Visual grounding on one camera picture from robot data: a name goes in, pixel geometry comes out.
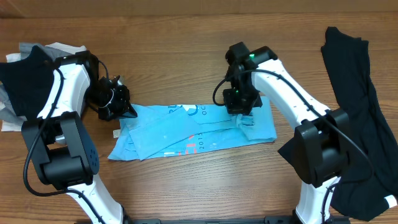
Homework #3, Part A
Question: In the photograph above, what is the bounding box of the light blue printed t-shirt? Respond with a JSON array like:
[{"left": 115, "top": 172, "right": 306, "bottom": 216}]
[{"left": 108, "top": 96, "right": 277, "bottom": 161}]

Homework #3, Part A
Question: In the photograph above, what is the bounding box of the black t-shirt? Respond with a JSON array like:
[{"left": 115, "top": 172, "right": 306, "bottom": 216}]
[{"left": 277, "top": 26, "right": 398, "bottom": 222}]

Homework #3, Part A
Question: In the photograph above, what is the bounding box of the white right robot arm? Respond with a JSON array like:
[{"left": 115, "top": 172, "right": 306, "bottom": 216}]
[{"left": 223, "top": 42, "right": 350, "bottom": 223}]

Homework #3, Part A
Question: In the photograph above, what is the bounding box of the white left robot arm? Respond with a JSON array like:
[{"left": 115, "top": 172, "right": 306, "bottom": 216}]
[{"left": 22, "top": 50, "right": 137, "bottom": 223}]

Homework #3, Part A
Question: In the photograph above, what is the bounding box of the folded black shirt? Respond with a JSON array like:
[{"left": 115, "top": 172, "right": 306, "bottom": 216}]
[{"left": 0, "top": 45, "right": 57, "bottom": 121}]

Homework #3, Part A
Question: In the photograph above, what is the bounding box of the folded grey shirt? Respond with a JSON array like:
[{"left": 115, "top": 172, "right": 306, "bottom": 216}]
[{"left": 0, "top": 42, "right": 72, "bottom": 124}]

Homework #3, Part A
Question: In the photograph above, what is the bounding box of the folded white shirt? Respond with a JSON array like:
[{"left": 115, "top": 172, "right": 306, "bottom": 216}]
[{"left": 1, "top": 42, "right": 86, "bottom": 132}]

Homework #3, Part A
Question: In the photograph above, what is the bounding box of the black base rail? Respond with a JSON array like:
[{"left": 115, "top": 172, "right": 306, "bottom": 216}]
[{"left": 127, "top": 216, "right": 300, "bottom": 224}]

